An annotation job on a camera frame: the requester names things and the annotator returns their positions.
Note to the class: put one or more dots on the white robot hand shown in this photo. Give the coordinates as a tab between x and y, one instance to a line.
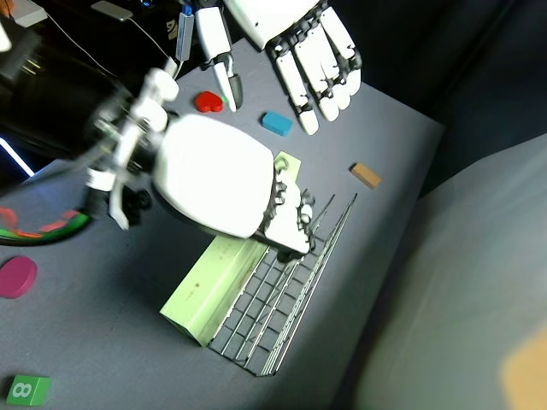
278	21
213	179

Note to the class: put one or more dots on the light green rectangular box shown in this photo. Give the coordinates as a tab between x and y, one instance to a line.
205	294

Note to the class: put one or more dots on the red heart block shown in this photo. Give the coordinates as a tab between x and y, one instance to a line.
207	101

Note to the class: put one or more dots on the blue rounded rectangular block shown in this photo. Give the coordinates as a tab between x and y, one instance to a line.
277	121

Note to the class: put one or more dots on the blue USB plug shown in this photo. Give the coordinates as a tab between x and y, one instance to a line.
185	8

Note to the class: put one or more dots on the grey USB hub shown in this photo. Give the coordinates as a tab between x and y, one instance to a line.
184	36

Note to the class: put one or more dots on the brown wooden block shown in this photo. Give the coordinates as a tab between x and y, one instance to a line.
365	174

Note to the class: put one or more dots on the silver flat device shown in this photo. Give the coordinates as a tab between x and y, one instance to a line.
112	10

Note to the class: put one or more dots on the grey table cloth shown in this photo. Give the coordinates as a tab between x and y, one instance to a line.
107	320

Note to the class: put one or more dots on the black curtain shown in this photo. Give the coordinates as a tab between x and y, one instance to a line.
470	51

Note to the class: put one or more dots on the lit light strip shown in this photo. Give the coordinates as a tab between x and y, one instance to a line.
17	157

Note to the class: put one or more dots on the magenta disc block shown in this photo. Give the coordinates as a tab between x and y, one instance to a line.
17	277

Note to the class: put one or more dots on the grey box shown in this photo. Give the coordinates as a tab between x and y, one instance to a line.
30	12

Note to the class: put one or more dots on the green block printed eight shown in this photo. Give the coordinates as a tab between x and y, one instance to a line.
30	390

